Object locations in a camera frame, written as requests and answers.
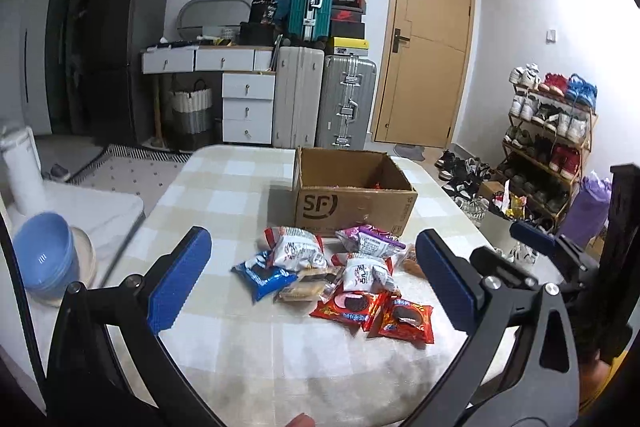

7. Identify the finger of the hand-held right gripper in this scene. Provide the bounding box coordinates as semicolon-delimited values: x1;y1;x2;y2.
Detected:
510;221;601;288

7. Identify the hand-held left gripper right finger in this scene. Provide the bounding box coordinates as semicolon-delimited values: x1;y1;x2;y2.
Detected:
416;229;582;427

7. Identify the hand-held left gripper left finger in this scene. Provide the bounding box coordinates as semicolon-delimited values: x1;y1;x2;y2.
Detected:
45;226;236;427

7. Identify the orange bread packet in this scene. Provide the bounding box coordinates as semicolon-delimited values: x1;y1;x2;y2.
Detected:
400;247;427;280

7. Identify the red cookie packet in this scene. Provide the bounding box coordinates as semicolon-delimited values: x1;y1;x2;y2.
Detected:
377;297;435;345
309;288;388;332

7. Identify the blue cookie packet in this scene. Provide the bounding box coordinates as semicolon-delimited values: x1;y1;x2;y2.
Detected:
231;251;300;303

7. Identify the white snack packet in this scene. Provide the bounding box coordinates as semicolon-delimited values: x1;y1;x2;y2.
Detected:
332;252;401;295
264;227;330;272

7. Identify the purple snack packet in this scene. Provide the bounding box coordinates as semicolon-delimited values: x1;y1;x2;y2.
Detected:
336;224;407;258

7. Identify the brown cardboard box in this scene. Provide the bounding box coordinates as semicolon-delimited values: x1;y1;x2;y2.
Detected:
292;147;420;239

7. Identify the clear cracker packet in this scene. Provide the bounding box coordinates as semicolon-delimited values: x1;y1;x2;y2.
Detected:
274;268;341;305

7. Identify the heap of colourful wrappers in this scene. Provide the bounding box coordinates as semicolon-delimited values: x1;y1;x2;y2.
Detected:
492;191;528;222

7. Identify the purple bag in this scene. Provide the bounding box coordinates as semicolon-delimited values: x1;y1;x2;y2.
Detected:
557;172;613;253

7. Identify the small cardboard box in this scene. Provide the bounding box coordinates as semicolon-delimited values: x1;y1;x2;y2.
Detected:
477;181;506;202

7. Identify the scattered pile of shoes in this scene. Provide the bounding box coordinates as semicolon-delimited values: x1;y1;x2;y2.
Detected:
434;149;540;265

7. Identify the beige plate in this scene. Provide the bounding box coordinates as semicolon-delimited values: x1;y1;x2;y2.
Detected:
30;227;98;308

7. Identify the white side table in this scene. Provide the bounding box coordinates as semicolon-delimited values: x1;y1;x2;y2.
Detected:
0;182;147;338

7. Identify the wooden shoe rack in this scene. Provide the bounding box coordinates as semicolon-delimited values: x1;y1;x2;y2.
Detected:
500;77;599;228

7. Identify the patterned floor rug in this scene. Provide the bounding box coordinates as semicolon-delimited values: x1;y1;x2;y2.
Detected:
67;144;193;202

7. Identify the shoe rack with shoes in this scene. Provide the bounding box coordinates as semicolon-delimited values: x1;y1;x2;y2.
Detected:
502;63;598;220

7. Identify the grey irregular floor mat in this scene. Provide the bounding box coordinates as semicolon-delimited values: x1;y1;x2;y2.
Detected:
392;144;426;162

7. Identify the woven grey white basket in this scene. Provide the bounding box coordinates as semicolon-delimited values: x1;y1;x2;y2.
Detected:
167;79;215;150

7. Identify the white drawer desk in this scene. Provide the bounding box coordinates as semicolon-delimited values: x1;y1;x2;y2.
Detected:
141;44;277;145

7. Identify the wooden door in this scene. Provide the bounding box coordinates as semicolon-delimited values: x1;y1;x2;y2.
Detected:
370;0;476;148

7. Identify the white kettle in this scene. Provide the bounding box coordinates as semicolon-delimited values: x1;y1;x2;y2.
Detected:
0;124;48;218

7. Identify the silver suitcase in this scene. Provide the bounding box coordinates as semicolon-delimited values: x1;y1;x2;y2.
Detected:
315;54;378;151

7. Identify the beige suitcase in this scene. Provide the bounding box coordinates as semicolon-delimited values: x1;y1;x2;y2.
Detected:
272;46;326;150

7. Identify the dark grey fridge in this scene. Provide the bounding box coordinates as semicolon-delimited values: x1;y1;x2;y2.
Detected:
82;0;171;148

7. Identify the black storage box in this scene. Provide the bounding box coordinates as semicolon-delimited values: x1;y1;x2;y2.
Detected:
239;22;281;48

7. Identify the yellow black shoe box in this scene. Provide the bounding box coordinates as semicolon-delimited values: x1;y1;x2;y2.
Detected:
325;37;371;56

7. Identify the grey folding table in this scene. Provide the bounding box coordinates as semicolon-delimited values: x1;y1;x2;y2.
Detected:
177;0;251;42

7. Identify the plain black shoe box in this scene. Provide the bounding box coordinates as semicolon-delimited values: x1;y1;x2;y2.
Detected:
327;22;366;40

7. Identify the white wardrobe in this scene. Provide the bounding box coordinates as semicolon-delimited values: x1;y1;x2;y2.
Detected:
0;0;53;138

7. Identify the black printed bag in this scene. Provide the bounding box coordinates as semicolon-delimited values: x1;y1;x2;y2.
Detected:
248;0;278;25

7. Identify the teal suitcase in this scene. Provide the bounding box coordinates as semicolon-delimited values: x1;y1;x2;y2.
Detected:
285;0;337;45

